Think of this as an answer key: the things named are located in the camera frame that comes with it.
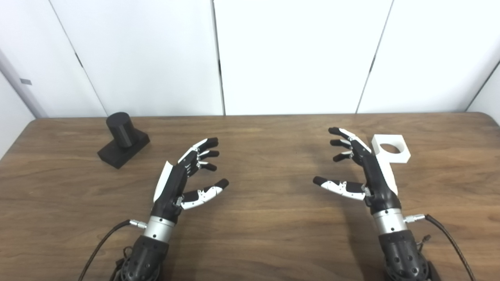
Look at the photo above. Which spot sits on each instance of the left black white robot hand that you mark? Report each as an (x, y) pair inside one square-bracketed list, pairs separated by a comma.
[(172, 187)]

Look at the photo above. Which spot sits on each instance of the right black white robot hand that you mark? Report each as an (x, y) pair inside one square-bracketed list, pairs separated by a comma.
[(377, 179)]

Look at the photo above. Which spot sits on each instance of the white square piece with hole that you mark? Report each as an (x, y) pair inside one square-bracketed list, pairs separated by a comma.
[(402, 154)]

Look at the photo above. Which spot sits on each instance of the black cylinder peg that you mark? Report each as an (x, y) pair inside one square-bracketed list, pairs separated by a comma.
[(121, 132)]

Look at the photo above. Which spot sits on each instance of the small grey wall label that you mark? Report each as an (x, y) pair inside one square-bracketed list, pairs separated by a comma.
[(25, 81)]

